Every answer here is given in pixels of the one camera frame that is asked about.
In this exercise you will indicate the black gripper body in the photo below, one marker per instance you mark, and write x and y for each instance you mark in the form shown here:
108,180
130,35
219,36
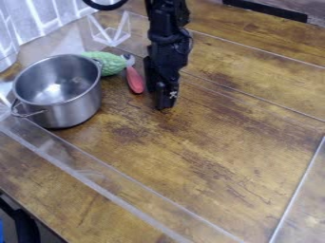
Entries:
170,38

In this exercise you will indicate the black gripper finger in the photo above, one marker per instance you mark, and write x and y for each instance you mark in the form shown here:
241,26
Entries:
148,74
166,94

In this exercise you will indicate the clear acrylic stand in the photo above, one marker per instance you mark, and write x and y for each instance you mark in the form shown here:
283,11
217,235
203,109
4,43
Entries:
110,28

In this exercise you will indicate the stainless steel pot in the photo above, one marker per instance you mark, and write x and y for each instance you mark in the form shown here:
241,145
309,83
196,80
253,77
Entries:
57,91

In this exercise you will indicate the black bar at table edge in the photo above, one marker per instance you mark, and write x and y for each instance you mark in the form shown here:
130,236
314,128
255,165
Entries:
283,13

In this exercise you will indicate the white sheer curtain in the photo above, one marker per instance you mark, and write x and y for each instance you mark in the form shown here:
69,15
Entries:
28,19

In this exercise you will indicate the black table leg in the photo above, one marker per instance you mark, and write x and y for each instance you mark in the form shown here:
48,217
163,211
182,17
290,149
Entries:
25,226

